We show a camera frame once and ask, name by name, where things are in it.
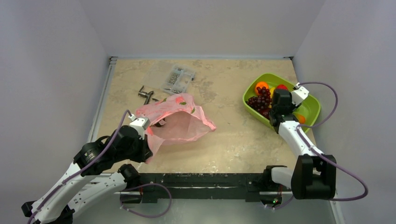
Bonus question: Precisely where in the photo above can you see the fake dark grapes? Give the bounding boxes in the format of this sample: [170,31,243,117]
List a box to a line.
[245,86,272,119]

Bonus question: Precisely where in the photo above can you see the pink plastic bag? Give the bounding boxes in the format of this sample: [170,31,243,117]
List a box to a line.
[134,93,217,164]

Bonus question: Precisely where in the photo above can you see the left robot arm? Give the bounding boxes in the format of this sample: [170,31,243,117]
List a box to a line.
[21,125,153,224]

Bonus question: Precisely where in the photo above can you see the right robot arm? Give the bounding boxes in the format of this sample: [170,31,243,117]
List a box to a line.
[262,89,336,200]

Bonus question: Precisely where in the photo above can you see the fake mango green orange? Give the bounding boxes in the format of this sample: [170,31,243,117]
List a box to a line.
[295,113,306,124]

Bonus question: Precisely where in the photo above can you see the fake banana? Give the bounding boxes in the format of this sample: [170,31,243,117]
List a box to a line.
[270,87,276,97]

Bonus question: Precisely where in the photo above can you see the fake red strawberry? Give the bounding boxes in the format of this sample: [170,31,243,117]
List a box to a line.
[276,84,289,91]

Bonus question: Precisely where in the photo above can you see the green plastic tray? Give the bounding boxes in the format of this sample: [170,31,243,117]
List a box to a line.
[242,73,321,129]

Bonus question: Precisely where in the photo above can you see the black metal clamp tool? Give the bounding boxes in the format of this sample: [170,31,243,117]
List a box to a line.
[138,85,154,105]

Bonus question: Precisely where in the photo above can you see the clear screw organizer box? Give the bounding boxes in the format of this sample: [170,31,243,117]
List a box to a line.
[160,64,196,95]

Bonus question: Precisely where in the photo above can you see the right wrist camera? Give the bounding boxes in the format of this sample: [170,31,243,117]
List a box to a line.
[290,83,309,107]

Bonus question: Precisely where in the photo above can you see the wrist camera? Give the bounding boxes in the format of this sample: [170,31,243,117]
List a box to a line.
[290,83,309,107]
[128,114,150,140]

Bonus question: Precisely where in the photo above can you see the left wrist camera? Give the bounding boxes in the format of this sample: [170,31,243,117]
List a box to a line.
[128,114,150,140]

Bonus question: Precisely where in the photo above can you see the aluminium frame rail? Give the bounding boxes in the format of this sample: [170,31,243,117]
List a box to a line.
[87,56,119,142]

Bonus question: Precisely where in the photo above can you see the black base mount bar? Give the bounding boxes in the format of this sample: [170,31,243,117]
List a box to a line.
[120,173,291,204]

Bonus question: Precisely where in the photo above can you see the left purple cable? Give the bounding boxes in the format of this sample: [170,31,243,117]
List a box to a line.
[27,110,132,224]

